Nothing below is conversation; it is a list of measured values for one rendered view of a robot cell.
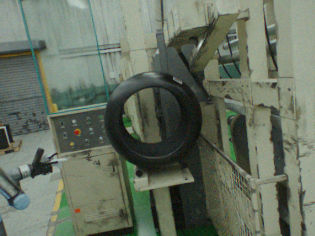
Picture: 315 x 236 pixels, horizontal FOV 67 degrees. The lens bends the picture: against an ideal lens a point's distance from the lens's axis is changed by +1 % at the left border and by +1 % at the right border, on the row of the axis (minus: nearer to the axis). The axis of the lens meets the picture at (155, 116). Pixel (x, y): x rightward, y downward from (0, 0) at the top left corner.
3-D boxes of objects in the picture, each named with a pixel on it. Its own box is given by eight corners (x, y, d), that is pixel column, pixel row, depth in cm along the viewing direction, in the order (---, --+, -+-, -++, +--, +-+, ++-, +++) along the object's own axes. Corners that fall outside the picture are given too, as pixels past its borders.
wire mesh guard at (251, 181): (207, 212, 194) (195, 130, 182) (209, 212, 194) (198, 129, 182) (266, 328, 105) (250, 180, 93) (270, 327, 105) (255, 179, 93)
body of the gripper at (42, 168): (49, 168, 149) (28, 176, 141) (47, 155, 146) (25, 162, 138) (54, 171, 143) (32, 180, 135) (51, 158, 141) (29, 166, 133)
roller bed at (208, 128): (192, 139, 193) (187, 104, 188) (210, 136, 194) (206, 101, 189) (199, 146, 174) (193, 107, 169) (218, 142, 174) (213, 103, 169)
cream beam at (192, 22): (165, 48, 166) (162, 26, 164) (200, 42, 167) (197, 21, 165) (179, 31, 106) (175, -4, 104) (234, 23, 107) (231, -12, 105)
